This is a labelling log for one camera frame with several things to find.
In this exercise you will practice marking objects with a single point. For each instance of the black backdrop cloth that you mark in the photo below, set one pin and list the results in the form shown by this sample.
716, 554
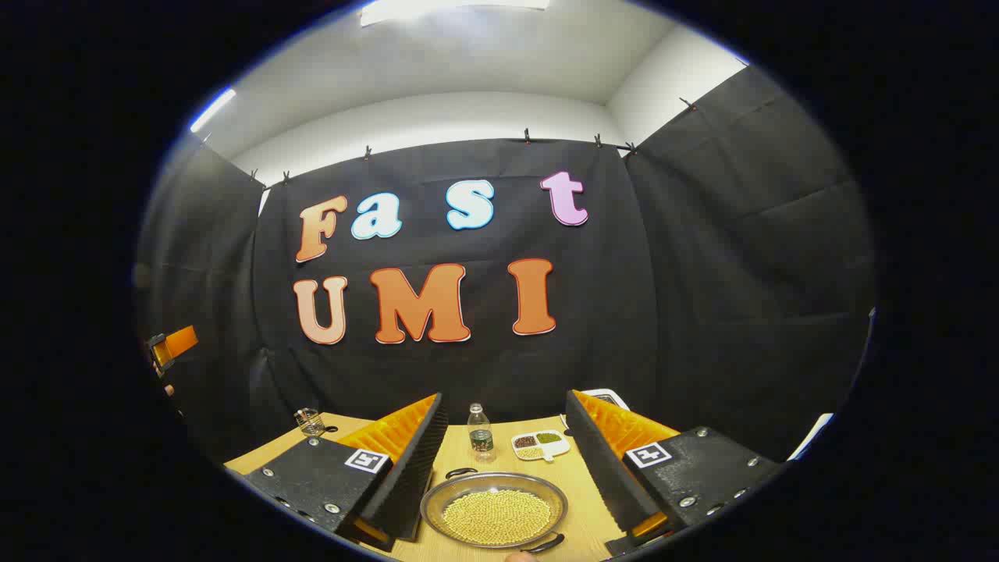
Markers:
702, 273

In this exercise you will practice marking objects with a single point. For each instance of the pile of yellow soybeans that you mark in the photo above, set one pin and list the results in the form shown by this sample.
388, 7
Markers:
497, 517

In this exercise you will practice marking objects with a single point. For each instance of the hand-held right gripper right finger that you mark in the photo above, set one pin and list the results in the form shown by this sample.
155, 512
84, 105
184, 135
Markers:
605, 476

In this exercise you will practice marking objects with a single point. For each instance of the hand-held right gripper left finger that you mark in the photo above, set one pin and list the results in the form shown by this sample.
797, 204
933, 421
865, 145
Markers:
414, 476

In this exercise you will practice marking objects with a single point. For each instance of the white toaster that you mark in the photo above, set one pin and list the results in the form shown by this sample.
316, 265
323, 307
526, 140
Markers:
609, 396

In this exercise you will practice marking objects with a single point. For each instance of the ceiling light panel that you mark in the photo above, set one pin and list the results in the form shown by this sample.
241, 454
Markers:
453, 9

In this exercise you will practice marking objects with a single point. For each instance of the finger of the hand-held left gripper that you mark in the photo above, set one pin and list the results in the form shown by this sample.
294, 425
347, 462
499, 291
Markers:
181, 341

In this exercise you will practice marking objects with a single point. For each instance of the white divided dish of beans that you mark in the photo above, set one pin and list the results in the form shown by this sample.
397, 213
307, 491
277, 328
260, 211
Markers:
538, 445

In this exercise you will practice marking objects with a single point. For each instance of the clear plastic water bottle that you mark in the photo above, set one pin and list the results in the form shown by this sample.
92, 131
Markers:
480, 437

